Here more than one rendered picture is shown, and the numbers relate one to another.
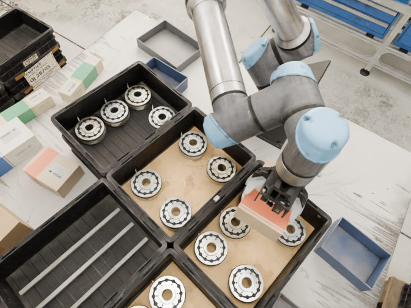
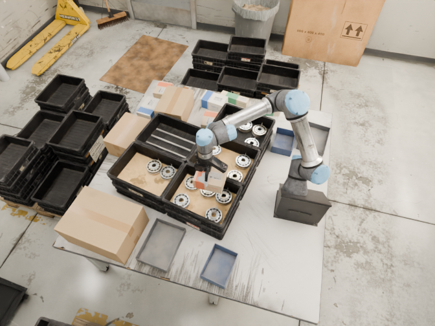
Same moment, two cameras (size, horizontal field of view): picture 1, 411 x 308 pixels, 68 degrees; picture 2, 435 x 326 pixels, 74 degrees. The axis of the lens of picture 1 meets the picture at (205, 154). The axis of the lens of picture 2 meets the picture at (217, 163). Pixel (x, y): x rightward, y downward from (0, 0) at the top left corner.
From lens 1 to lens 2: 1.21 m
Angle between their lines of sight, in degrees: 39
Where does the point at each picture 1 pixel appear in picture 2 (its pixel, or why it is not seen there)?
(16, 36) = (287, 79)
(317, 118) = (205, 130)
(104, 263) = (175, 149)
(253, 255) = (195, 204)
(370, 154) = (300, 278)
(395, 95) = not seen: outside the picture
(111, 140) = not seen: hidden behind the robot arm
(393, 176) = (289, 297)
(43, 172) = (206, 116)
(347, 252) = (221, 266)
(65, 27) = (329, 100)
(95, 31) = (338, 115)
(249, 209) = not seen: hidden behind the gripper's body
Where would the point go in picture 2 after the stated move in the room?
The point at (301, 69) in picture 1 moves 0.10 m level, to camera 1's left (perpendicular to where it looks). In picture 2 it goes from (230, 127) to (225, 112)
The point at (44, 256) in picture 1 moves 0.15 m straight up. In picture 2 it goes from (171, 130) to (169, 115)
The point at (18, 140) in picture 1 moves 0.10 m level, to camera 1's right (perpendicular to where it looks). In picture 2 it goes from (217, 102) to (219, 110)
